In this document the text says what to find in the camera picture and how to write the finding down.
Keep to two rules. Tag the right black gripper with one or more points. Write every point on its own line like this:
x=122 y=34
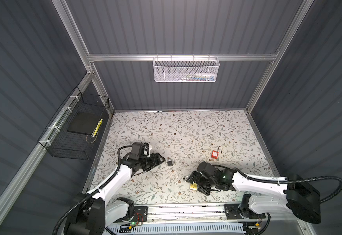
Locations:
x=195 y=179

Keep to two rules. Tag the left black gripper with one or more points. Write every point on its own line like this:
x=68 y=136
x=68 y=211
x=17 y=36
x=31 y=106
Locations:
x=154 y=163

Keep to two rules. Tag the brass padlock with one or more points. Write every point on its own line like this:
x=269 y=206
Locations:
x=191 y=187

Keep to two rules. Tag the small black padlock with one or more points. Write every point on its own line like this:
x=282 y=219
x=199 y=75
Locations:
x=169 y=162

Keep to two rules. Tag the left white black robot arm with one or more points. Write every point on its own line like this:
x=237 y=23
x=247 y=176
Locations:
x=112 y=185

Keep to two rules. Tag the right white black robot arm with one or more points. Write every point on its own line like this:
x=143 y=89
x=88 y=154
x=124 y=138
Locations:
x=261 y=194

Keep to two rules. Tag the red safety padlock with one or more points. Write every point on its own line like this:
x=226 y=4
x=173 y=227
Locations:
x=216 y=153

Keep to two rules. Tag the yellow marker pen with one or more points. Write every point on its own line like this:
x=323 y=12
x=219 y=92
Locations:
x=97 y=128

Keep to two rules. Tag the black flat box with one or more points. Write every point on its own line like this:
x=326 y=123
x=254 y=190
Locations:
x=83 y=123

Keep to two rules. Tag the items in white basket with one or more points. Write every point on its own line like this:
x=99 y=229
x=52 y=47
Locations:
x=198 y=77

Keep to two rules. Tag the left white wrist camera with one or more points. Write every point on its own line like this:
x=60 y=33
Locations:
x=141 y=150

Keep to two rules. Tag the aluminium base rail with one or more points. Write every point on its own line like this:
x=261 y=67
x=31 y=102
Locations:
x=200 y=211

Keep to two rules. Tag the white perforated cable duct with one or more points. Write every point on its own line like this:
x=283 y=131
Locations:
x=181 y=228

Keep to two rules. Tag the black wire basket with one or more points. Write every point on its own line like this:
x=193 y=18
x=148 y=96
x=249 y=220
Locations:
x=60 y=143

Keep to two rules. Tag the white wire mesh basket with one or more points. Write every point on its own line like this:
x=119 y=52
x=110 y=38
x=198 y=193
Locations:
x=168 y=69

